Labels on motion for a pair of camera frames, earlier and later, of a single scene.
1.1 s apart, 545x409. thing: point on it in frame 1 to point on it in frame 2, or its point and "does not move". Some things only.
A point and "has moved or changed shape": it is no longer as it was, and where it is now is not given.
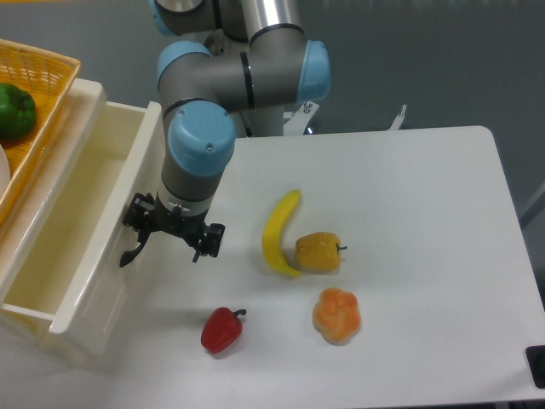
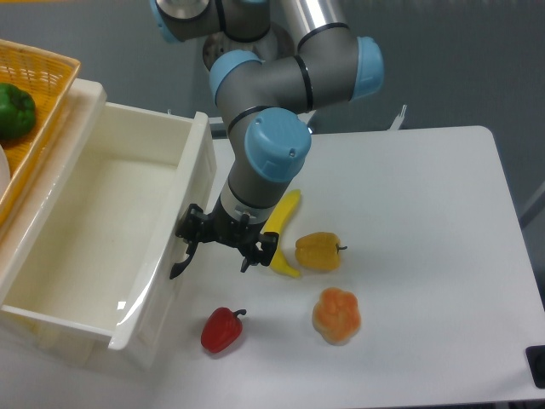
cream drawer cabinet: x=64 y=263 has moved or changed shape
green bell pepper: x=17 y=111 does not move
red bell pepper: x=221 y=328 does not move
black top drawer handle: x=129 y=256 to x=179 y=267
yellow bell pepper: x=318 y=251 does not move
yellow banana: x=272 y=233 does not move
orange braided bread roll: x=336 y=316 does not move
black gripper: x=144 y=211 to x=220 y=227
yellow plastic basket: x=49 y=79 does not move
